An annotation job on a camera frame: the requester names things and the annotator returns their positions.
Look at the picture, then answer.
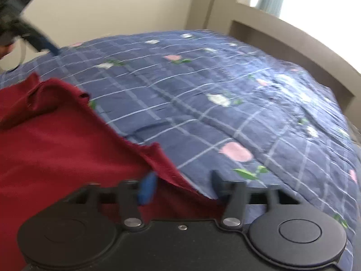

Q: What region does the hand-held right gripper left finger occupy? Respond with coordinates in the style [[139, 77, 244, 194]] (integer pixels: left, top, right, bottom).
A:
[[65, 171, 157, 231]]

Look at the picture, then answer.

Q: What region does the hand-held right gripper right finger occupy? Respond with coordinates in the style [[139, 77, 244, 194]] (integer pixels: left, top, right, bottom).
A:
[[211, 170, 300, 230]]

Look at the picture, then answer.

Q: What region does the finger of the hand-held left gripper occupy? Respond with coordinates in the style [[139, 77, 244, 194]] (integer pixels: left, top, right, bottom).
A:
[[20, 20, 60, 56]]

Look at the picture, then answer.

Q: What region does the red long-sleeved sweater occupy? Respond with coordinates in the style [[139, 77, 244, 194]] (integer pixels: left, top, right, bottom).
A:
[[0, 72, 227, 271]]

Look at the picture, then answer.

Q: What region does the blue plaid floral quilt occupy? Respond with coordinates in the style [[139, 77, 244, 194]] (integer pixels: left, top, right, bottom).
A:
[[0, 30, 361, 271]]

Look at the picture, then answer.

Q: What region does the beige bed headboard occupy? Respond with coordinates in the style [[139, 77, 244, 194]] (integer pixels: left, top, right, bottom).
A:
[[229, 2, 361, 112]]

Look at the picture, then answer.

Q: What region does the grey tall wardrobe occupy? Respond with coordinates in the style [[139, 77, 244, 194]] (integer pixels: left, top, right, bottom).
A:
[[185, 0, 254, 36]]

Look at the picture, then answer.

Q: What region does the bright window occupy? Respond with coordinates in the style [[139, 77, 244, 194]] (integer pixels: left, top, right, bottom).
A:
[[278, 0, 361, 70]]

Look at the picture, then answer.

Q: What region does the black cable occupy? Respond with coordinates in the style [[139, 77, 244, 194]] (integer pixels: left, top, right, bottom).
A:
[[0, 37, 26, 73]]

